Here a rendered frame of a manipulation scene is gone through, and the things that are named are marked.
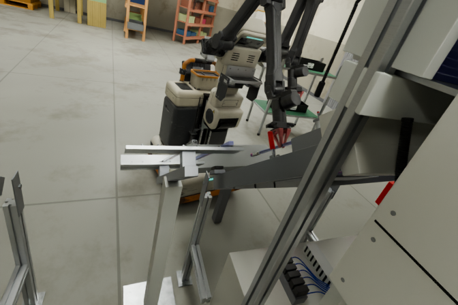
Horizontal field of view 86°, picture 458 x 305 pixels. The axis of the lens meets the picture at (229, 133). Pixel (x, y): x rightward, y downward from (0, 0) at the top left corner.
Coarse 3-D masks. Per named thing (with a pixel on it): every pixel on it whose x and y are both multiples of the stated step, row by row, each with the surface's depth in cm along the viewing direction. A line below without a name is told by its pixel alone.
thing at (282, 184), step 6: (240, 186) 116; (246, 186) 117; (252, 186) 118; (258, 186) 120; (264, 186) 121; (270, 186) 122; (276, 186) 123; (282, 186) 125; (288, 186) 126; (294, 186) 128
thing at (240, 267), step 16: (320, 240) 108; (336, 240) 111; (352, 240) 113; (240, 256) 91; (256, 256) 93; (304, 256) 99; (336, 256) 103; (224, 272) 94; (240, 272) 86; (304, 272) 92; (224, 288) 93; (240, 288) 82; (224, 304) 92; (240, 304) 81; (272, 304) 79; (288, 304) 80; (304, 304) 81
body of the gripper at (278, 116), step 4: (272, 112) 104; (276, 112) 101; (280, 112) 101; (284, 112) 101; (276, 116) 101; (280, 116) 100; (284, 116) 101; (276, 120) 100; (280, 120) 100; (284, 120) 100; (268, 124) 101; (272, 124) 98; (288, 124) 101; (292, 124) 101; (272, 128) 103
